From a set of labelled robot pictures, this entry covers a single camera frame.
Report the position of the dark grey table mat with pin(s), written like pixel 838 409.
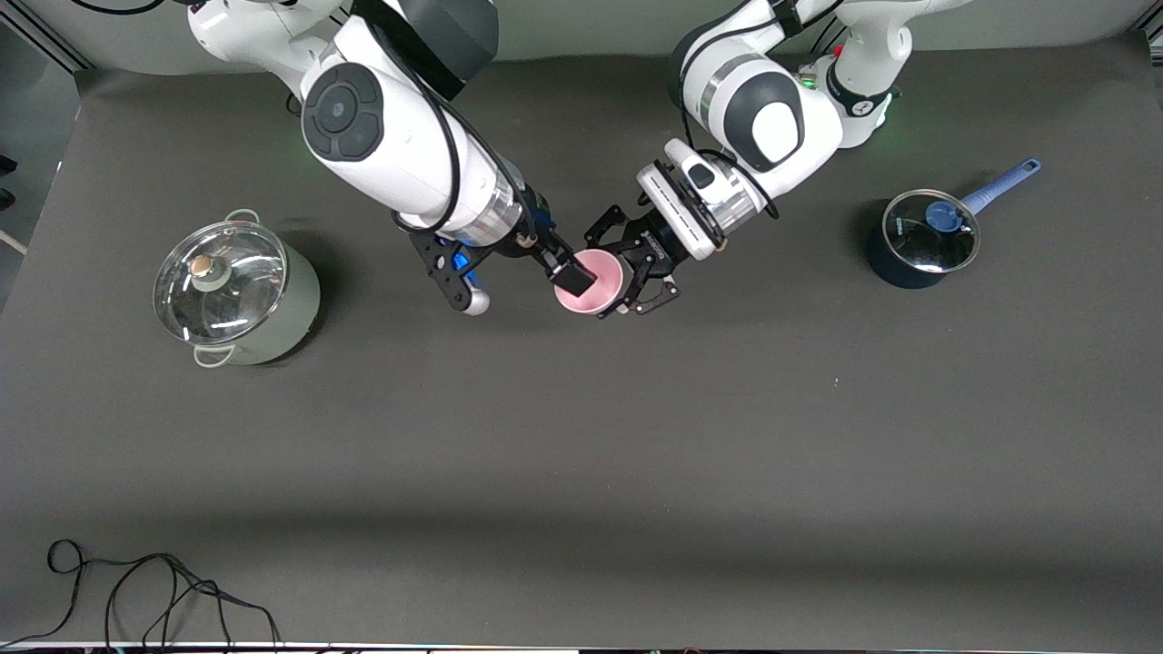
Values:
pixel 581 454

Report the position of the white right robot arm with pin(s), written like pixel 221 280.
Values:
pixel 391 154

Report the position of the glass lid with tan knob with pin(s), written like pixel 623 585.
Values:
pixel 236 291

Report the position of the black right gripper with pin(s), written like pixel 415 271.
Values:
pixel 538 243

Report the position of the dark blue saucepan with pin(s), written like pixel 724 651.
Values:
pixel 895 272

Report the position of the pale grey stock pot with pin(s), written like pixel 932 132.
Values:
pixel 300 300

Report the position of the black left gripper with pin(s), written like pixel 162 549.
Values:
pixel 652 243

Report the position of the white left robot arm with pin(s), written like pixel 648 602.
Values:
pixel 772 127

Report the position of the glass lid with blue knob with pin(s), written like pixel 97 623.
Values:
pixel 913 245

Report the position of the pink plastic cup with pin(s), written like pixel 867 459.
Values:
pixel 595 286

